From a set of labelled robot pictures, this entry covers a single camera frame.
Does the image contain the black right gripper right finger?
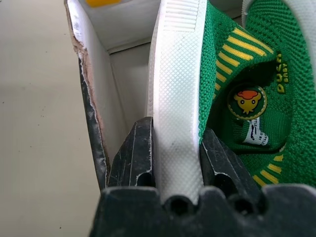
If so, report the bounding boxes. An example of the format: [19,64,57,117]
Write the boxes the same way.
[199,127,263,198]

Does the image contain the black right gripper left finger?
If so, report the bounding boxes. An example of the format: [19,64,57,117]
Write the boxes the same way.
[107,117,157,188]

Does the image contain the green knit child shoe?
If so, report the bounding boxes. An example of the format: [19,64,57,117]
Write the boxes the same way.
[211,0,316,191]
[147,0,238,206]

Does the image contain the white cardboard shoebox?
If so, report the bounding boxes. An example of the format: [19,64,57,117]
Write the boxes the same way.
[63,0,244,191]

